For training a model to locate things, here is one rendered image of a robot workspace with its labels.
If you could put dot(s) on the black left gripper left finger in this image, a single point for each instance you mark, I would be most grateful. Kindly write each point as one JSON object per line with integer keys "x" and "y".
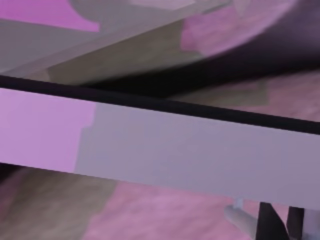
{"x": 270, "y": 225}

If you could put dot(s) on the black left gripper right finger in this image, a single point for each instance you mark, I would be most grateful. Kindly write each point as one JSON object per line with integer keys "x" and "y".
{"x": 296, "y": 222}

